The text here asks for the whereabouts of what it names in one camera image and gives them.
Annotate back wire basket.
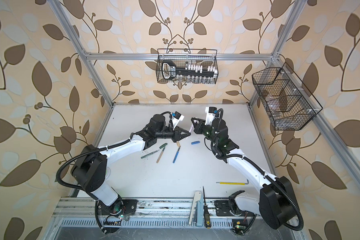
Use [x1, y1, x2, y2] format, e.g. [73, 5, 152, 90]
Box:
[156, 48, 219, 85]

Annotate right wire basket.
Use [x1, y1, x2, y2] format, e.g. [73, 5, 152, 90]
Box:
[252, 63, 323, 131]

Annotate green pen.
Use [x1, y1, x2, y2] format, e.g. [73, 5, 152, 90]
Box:
[141, 150, 160, 159]

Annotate beige blue utility tool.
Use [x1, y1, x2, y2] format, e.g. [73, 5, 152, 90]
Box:
[188, 191, 204, 227]

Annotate aluminium front rail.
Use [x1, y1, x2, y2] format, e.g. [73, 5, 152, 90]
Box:
[52, 197, 301, 229]

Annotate black socket set rail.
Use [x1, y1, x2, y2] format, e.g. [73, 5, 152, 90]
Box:
[159, 60, 219, 80]

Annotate wire basket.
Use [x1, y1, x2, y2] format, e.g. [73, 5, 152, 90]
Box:
[156, 48, 219, 85]
[252, 63, 323, 131]

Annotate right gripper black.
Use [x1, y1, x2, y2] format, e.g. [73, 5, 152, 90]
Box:
[191, 118, 218, 148]

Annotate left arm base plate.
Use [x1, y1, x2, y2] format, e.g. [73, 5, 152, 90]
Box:
[99, 199, 138, 216]

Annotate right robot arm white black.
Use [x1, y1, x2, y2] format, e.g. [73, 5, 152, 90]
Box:
[191, 107, 304, 231]

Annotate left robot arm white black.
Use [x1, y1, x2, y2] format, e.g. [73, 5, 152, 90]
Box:
[56, 111, 190, 234]

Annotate beige pen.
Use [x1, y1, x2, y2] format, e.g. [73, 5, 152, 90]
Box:
[156, 147, 166, 164]

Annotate black screwdriver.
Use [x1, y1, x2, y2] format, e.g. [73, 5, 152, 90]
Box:
[203, 187, 212, 229]

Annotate blue pen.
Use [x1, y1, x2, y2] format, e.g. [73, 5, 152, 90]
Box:
[173, 147, 181, 164]

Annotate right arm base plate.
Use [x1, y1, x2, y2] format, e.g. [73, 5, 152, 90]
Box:
[214, 200, 247, 217]

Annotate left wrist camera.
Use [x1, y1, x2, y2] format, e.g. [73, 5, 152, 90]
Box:
[171, 111, 185, 129]

